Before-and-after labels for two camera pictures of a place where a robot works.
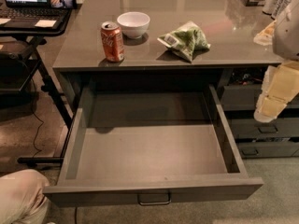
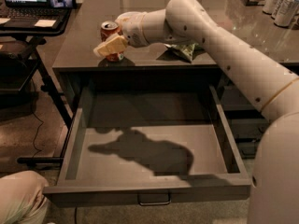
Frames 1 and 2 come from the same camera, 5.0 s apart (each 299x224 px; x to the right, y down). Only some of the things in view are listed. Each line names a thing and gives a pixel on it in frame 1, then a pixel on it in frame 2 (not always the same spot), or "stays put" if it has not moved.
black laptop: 25,5 stays put
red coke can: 112,41 stays put
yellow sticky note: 46,23 stays put
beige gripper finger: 280,85 to 131,25
